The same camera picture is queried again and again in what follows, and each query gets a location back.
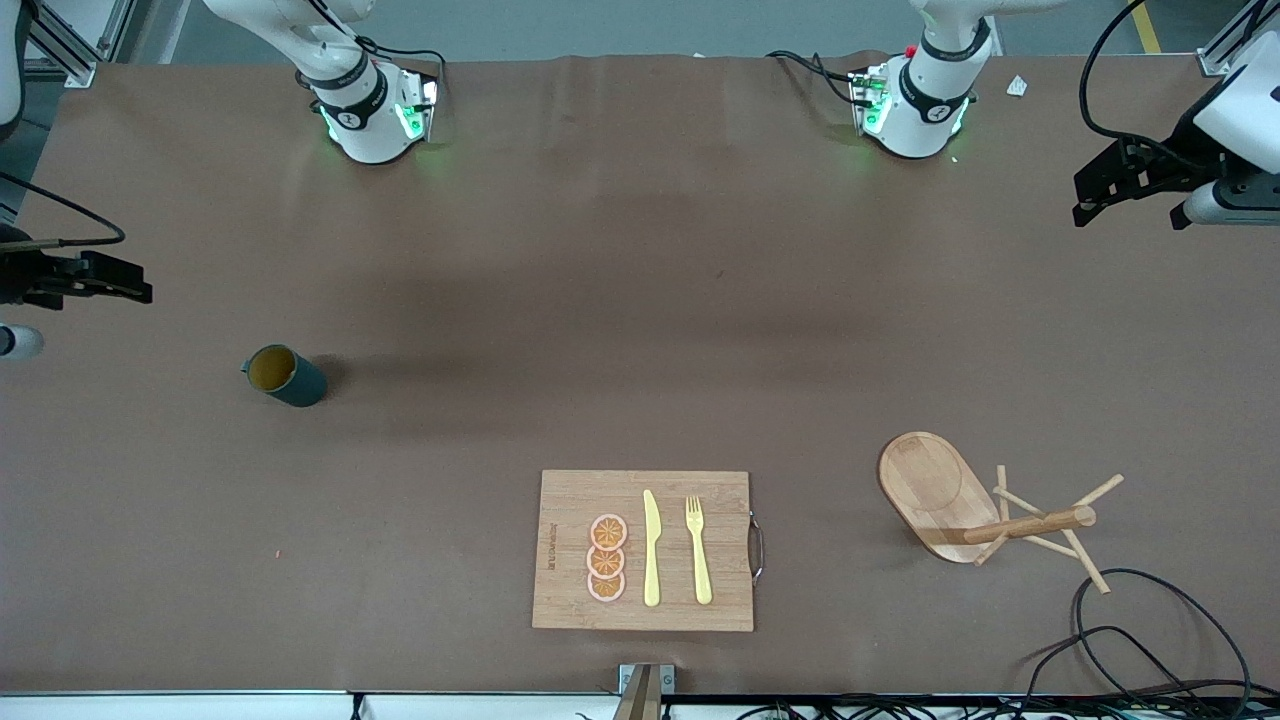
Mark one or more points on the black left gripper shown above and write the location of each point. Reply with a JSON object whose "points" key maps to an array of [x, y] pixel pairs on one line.
{"points": [[1178, 156]]}

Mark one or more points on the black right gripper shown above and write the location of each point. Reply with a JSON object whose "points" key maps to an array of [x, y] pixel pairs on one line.
{"points": [[18, 276]]}

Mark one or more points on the teal cup yellow inside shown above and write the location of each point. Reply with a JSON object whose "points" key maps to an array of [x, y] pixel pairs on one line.
{"points": [[295, 382]]}

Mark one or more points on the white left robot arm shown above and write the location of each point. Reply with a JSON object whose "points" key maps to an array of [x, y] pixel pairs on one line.
{"points": [[925, 110]]}

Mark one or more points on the white paper scrap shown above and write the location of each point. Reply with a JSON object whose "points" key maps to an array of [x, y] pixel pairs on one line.
{"points": [[1017, 86]]}

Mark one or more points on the wooden mug tree stand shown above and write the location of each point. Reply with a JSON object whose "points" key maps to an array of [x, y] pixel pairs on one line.
{"points": [[930, 490]]}

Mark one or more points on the yellow plastic fork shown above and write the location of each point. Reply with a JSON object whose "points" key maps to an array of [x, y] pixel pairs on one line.
{"points": [[700, 570]]}

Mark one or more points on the orange slice toy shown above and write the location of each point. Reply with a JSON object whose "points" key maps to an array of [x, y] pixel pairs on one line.
{"points": [[605, 562], [606, 587], [608, 531]]}

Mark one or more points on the yellow plastic knife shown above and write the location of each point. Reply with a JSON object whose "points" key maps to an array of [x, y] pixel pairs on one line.
{"points": [[652, 550]]}

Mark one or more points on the aluminium frame profile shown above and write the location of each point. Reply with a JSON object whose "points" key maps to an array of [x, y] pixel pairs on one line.
{"points": [[70, 60], [1225, 45]]}

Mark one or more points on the aluminium table edge rail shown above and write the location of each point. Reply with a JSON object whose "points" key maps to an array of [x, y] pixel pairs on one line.
{"points": [[200, 705]]}

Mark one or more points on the metal table edge bracket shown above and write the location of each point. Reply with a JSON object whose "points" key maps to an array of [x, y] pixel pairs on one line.
{"points": [[628, 680]]}

